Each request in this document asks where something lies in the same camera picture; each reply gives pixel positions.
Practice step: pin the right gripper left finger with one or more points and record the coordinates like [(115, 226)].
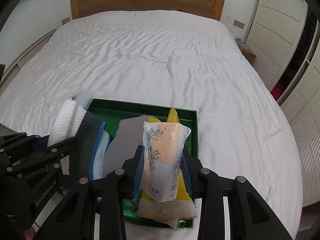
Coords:
[(74, 216)]

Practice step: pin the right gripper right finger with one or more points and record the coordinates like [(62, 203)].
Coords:
[(234, 201)]

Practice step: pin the white textured sponge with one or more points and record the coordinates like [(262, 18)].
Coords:
[(67, 122)]

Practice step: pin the grey fleece cloth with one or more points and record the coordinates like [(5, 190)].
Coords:
[(128, 137)]

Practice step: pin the tissue pack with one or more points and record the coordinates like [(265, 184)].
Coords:
[(162, 159)]

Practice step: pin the yellow cleaning cloth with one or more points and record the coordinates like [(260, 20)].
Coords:
[(185, 189)]

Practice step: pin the dark blue-edged cloth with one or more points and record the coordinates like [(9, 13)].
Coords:
[(87, 160)]

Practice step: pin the green shallow tray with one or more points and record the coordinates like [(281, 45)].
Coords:
[(112, 112)]

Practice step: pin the wooden nightstand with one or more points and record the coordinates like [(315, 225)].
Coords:
[(247, 53)]

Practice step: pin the white bed sheet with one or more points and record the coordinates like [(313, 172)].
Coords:
[(173, 59)]

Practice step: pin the white wardrobe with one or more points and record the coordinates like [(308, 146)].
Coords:
[(284, 37)]

